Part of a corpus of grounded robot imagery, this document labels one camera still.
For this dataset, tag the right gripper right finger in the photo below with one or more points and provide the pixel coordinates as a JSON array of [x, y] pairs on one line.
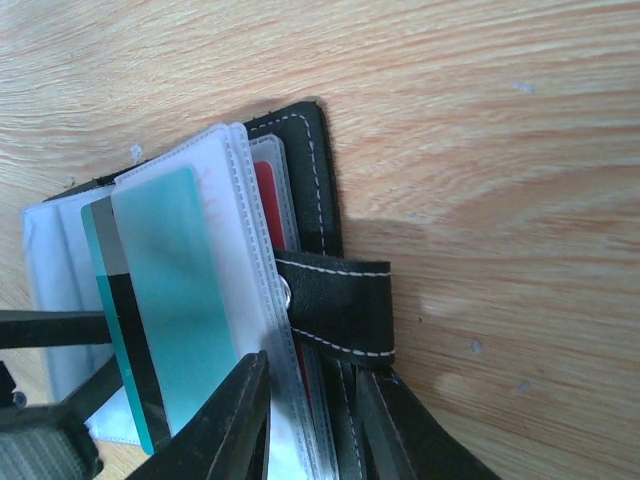
[[405, 440]]

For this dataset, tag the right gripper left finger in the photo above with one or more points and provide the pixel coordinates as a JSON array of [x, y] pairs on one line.
[[228, 438]]

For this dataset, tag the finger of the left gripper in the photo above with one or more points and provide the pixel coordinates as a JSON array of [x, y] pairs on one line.
[[36, 329], [51, 441]]

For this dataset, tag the black leather card holder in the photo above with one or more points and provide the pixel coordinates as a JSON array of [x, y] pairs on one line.
[[319, 317]]

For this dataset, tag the dark red card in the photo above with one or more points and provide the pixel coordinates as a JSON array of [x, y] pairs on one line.
[[268, 193]]

